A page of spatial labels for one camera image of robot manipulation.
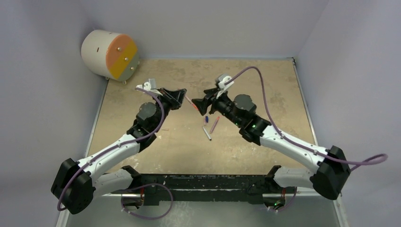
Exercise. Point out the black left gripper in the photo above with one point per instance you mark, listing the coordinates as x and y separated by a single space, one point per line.
174 98

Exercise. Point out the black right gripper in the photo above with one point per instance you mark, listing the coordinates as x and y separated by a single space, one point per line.
213 101

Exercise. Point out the white pen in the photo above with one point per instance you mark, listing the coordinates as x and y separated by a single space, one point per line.
206 133

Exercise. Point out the orange pen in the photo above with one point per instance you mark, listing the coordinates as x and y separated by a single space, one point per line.
190 101

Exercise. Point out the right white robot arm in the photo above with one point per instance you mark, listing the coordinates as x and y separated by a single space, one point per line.
326 168

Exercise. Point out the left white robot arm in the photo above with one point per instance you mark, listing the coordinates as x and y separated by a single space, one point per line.
77 183

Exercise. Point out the purple pen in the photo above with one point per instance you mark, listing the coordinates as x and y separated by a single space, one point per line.
214 125

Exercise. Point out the round mini drawer cabinet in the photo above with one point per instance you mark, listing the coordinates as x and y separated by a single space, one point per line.
111 55

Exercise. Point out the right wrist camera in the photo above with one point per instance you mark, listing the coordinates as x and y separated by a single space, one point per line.
223 83

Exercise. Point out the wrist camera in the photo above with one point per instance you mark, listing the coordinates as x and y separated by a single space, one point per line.
223 83
149 85

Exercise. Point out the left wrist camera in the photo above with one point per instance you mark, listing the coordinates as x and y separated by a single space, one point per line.
149 85

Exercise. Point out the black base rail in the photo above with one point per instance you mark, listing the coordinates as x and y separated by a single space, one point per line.
253 189

